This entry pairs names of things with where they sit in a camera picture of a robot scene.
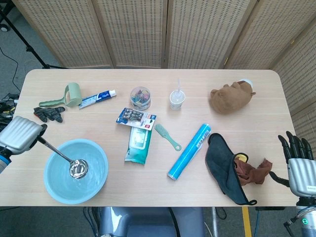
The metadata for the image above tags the white printed paper cup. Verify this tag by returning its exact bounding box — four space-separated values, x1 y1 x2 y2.
169 90 186 111

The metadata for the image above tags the dark grey microfibre cloth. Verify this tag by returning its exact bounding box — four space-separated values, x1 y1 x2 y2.
205 132 258 206

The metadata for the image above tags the wooden rattan folding screen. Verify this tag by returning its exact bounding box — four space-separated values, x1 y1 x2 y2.
12 0 316 139

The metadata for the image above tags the small green brush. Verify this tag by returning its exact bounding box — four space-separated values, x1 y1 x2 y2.
154 123 182 152

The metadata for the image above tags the thin black floor cable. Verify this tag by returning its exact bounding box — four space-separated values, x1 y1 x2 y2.
0 46 21 92

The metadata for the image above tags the blue cable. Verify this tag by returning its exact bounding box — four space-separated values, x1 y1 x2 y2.
254 210 263 237

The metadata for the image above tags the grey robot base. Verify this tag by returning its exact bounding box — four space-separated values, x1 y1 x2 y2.
98 206 205 237

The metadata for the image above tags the black cable bundle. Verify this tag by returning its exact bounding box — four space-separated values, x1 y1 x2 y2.
82 206 102 237

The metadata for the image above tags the light blue plastic bowl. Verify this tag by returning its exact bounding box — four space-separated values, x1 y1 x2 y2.
43 138 109 205

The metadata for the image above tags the black tripod stand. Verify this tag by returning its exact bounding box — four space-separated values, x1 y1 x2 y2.
0 0 61 69

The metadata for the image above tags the blue white toothpaste tube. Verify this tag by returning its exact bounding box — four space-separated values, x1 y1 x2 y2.
78 89 117 110

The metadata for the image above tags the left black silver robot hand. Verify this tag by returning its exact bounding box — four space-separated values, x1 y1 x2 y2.
0 115 48 156

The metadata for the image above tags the green wet wipes pack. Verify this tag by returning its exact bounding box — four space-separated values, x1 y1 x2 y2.
124 126 153 165

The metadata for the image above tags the brown crumpled cloth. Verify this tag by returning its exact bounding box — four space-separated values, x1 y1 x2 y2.
234 158 274 186

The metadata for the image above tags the metal table leg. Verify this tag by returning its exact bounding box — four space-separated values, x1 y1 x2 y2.
211 206 220 237

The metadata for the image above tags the battery blister pack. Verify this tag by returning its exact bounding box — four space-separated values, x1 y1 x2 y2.
116 107 158 131

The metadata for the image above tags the clear tub of binder clips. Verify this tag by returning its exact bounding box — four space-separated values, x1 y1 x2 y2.
130 86 152 111

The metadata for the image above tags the brown plush toy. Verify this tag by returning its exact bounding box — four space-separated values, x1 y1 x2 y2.
210 80 257 115

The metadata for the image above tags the white squeeze bottle with nozzle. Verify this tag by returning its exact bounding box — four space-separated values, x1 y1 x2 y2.
172 77 185 104

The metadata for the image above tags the green lint roller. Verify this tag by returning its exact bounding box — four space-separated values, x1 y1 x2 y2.
39 82 83 109

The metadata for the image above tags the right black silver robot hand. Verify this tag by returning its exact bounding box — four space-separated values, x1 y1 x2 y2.
269 131 316 197

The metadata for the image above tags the metal ladle with black handle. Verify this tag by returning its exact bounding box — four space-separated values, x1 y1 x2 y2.
37 135 89 179

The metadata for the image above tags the blue cling film roll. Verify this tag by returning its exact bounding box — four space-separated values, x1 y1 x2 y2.
167 123 212 181

